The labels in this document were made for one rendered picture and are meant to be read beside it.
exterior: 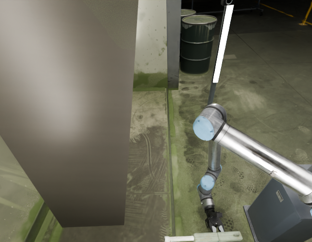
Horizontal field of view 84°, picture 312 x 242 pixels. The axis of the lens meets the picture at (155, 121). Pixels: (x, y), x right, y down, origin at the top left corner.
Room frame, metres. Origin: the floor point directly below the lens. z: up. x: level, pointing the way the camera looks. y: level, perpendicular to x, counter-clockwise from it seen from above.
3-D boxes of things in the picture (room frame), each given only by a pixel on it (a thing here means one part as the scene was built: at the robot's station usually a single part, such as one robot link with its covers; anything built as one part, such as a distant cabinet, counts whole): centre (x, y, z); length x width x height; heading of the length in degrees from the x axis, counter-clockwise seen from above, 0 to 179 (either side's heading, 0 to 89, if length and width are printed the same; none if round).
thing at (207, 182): (0.59, -0.33, 0.41); 0.12 x 0.09 x 0.12; 142
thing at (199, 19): (3.21, -0.86, 0.86); 0.54 x 0.54 x 0.01
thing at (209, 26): (3.20, -0.86, 0.44); 0.59 x 0.58 x 0.89; 10
